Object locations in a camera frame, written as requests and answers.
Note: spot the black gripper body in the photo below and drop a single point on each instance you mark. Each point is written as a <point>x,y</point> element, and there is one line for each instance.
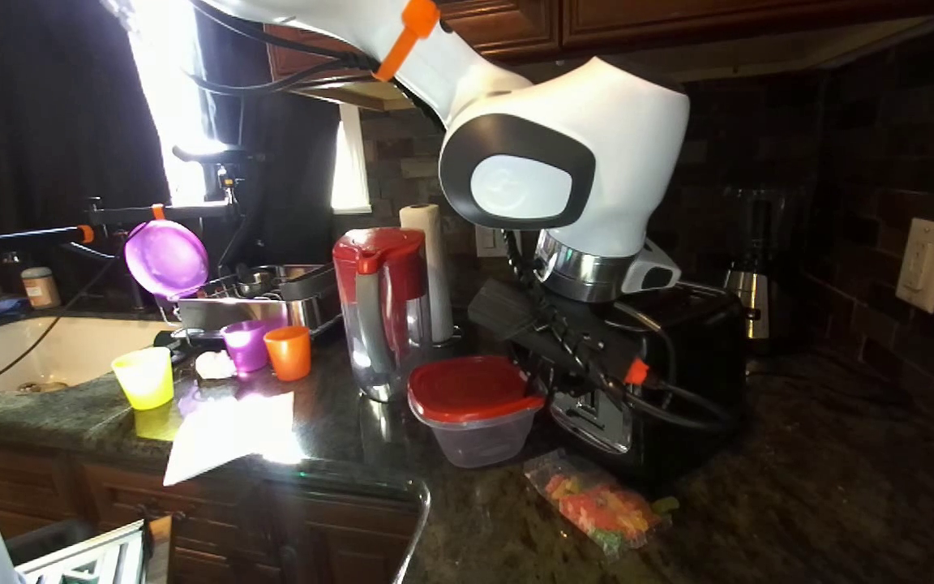
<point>576,353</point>

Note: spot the clear plastic candy bag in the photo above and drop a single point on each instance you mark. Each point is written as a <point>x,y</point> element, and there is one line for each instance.
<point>597,505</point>

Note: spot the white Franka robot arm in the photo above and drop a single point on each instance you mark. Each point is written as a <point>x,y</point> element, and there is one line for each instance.
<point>597,142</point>

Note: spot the clear plastic lunchbox container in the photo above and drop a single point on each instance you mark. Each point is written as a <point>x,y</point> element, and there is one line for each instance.
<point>478,443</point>

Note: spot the black toaster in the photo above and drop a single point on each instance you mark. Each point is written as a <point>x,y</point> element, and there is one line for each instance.
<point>706,357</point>

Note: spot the black coffee maker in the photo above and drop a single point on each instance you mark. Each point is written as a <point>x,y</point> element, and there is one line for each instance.
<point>750,295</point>

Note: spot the red water filter pitcher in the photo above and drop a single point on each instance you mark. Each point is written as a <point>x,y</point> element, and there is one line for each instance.
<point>380,282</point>

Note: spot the orange plastic cup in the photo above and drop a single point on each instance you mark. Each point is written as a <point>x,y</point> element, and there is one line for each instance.
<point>291,354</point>

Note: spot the wooden base cabinet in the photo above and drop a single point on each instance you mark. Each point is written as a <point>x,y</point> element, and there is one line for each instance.
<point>307,541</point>

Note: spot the purple plastic cup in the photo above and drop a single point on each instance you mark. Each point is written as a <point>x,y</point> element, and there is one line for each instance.
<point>245,345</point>

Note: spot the white paper sheet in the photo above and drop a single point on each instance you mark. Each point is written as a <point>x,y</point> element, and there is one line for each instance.
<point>228,432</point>

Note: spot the small white round object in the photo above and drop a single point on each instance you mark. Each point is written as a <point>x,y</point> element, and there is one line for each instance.
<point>216,366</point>

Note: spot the purple round lid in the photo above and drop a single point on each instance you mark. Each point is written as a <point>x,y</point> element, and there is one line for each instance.
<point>162,262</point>

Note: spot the yellow plastic cup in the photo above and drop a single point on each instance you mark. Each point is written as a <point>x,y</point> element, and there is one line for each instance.
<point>144,377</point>

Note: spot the bright window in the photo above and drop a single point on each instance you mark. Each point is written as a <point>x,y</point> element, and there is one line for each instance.
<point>179,132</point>

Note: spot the small white jar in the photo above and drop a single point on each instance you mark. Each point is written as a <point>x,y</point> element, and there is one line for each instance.
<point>39,287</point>

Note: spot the black rod with orange clamps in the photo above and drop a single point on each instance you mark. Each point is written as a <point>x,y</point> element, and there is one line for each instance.
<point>14,235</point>

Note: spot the white wall switch plate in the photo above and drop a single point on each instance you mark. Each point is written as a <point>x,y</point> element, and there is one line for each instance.
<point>926,263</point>

